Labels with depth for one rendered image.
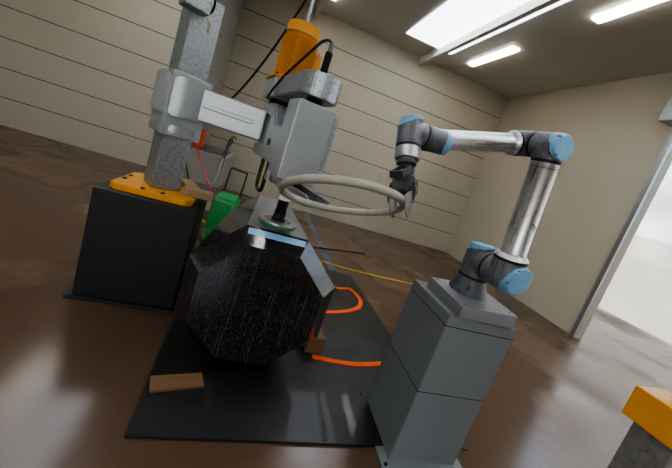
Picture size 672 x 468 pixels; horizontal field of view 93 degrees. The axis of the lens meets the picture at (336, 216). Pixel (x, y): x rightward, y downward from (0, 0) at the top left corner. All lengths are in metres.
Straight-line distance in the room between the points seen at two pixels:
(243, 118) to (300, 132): 0.74
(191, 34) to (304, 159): 1.16
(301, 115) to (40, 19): 6.98
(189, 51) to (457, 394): 2.52
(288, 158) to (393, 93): 6.09
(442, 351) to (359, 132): 6.11
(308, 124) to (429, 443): 1.76
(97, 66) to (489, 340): 7.51
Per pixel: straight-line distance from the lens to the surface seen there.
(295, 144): 1.71
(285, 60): 2.41
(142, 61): 7.59
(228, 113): 2.38
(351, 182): 0.98
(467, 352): 1.81
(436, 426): 2.03
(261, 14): 7.47
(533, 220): 1.64
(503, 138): 1.63
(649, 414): 1.12
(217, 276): 1.85
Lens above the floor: 1.36
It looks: 10 degrees down
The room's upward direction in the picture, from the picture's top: 19 degrees clockwise
